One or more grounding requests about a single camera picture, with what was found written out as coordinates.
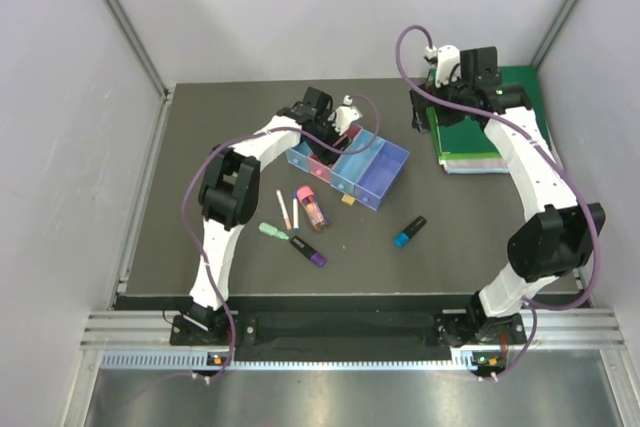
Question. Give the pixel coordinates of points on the pink plastic bin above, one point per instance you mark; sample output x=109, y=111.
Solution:
x=322, y=171

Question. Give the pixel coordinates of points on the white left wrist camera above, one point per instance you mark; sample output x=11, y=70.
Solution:
x=345, y=115

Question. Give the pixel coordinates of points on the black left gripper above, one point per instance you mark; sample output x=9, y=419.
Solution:
x=327, y=154

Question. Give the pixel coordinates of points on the pink lid pen jar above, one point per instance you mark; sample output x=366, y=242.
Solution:
x=308, y=199

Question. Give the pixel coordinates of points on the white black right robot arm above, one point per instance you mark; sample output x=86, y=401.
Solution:
x=556, y=236

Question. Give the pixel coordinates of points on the white marker blue cap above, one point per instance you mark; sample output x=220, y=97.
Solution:
x=295, y=210

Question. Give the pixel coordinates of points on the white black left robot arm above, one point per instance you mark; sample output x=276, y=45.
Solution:
x=229, y=193

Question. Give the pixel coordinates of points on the yellow eraser block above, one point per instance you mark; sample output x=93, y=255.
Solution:
x=348, y=200

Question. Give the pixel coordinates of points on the blue cap black highlighter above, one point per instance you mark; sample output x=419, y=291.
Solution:
x=409, y=232

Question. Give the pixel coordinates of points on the aluminium front rail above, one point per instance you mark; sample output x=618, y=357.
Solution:
x=589, y=329

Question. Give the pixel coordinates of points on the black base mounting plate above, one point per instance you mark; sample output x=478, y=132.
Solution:
x=426, y=328

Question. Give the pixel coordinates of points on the white slotted cable duct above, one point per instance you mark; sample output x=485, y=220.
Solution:
x=209, y=362

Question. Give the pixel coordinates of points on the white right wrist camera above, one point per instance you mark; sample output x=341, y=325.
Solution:
x=447, y=63

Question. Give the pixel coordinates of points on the purple-blue plastic bin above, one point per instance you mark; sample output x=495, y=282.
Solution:
x=375, y=182

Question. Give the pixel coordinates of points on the purple cap black highlighter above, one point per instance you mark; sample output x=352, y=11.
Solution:
x=308, y=251

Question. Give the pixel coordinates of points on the white marker orange cap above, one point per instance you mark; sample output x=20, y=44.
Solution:
x=283, y=209

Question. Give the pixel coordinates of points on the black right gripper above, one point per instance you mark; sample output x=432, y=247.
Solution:
x=419, y=103

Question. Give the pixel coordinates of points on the green ring binder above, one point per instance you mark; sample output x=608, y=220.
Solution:
x=518, y=99

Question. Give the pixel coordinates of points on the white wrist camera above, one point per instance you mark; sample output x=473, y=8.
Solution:
x=345, y=115
x=447, y=63

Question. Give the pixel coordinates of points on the green glitter glue tube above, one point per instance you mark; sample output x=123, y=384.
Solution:
x=272, y=231

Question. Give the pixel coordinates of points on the sky blue plastic bin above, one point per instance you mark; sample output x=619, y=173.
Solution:
x=299, y=156

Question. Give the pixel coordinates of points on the light blue plastic bin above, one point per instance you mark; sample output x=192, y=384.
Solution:
x=349, y=168

